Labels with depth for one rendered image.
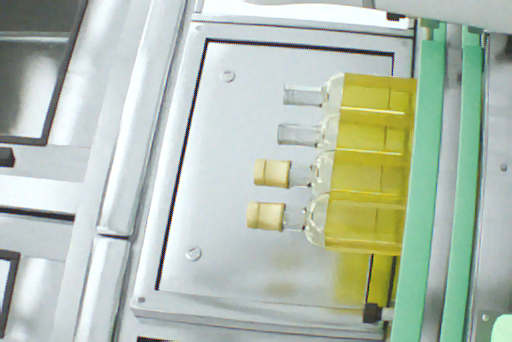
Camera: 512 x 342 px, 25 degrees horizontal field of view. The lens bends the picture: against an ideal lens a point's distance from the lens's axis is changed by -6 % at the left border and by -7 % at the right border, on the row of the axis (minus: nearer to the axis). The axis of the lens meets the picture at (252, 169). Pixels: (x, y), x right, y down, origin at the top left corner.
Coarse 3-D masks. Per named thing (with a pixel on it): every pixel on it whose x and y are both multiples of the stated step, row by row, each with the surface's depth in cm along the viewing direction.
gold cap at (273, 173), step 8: (256, 160) 150; (264, 160) 150; (272, 160) 150; (280, 160) 150; (288, 160) 150; (256, 168) 149; (264, 168) 149; (272, 168) 149; (280, 168) 149; (288, 168) 149; (256, 176) 149; (264, 176) 149; (272, 176) 149; (280, 176) 149; (288, 176) 149; (256, 184) 150; (264, 184) 150; (272, 184) 150; (280, 184) 150; (288, 184) 149
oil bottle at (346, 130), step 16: (336, 112) 151; (352, 112) 151; (320, 128) 151; (336, 128) 150; (352, 128) 150; (368, 128) 150; (384, 128) 150; (400, 128) 149; (320, 144) 151; (336, 144) 149; (352, 144) 149; (368, 144) 149; (384, 144) 148; (400, 144) 148
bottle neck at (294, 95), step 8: (288, 88) 155; (296, 88) 155; (304, 88) 155; (312, 88) 155; (320, 88) 155; (288, 96) 155; (296, 96) 155; (304, 96) 155; (312, 96) 155; (288, 104) 156; (296, 104) 156; (304, 104) 155; (312, 104) 155
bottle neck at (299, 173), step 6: (294, 168) 149; (300, 168) 149; (306, 168) 149; (294, 174) 149; (300, 174) 149; (306, 174) 149; (294, 180) 149; (300, 180) 149; (306, 180) 149; (300, 186) 150; (306, 186) 149
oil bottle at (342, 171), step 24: (312, 168) 148; (336, 168) 147; (360, 168) 147; (384, 168) 146; (408, 168) 146; (312, 192) 149; (336, 192) 147; (360, 192) 146; (384, 192) 145; (408, 192) 145
